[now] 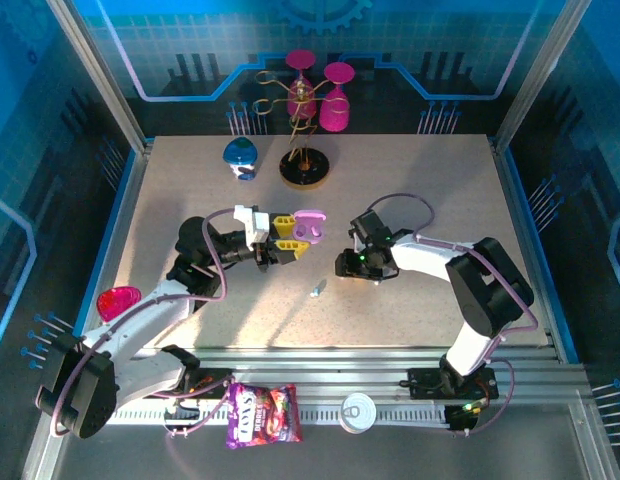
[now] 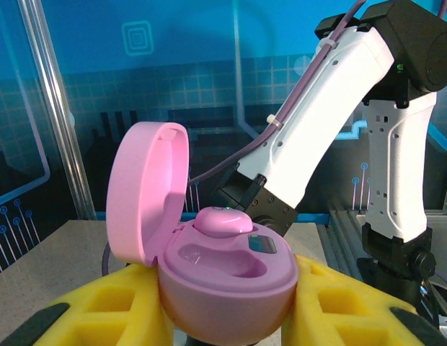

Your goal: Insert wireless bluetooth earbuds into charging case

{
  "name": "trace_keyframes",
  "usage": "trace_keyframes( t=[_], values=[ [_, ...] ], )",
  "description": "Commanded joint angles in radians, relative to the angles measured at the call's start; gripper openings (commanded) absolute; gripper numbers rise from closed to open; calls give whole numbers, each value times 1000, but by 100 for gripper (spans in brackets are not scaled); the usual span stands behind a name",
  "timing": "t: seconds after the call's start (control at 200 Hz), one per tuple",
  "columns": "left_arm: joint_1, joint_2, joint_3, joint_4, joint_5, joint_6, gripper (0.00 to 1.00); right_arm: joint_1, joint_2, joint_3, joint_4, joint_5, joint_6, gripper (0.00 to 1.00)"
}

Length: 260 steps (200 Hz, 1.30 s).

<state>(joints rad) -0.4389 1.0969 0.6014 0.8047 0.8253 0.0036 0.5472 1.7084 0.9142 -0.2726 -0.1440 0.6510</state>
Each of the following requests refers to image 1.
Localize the purple candy bag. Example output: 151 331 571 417
224 382 304 450

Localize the aluminium frame post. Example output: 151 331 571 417
493 0 594 149
45 0 156 154

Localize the black controller board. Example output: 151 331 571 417
162 397 201 435
445 398 491 432

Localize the aluminium table side rail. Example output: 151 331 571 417
489 134 576 361
72 138 156 364

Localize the pink wine glass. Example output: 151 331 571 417
318 62 356 134
284 48 319 120

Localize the pink red stemless glass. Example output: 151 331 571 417
96 285 142 324

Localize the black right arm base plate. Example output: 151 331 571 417
407 366 500 401

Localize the silver tin can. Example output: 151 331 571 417
338 392 377 434

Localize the long aluminium mounting rail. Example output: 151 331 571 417
49 344 591 401

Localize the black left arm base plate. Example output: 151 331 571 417
141 367 240 401

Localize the gold wire glass rack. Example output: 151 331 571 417
253 69 351 192

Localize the slotted white cable tray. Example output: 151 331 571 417
67 403 451 427

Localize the purple earbud charging case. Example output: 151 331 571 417
291 208 327 246

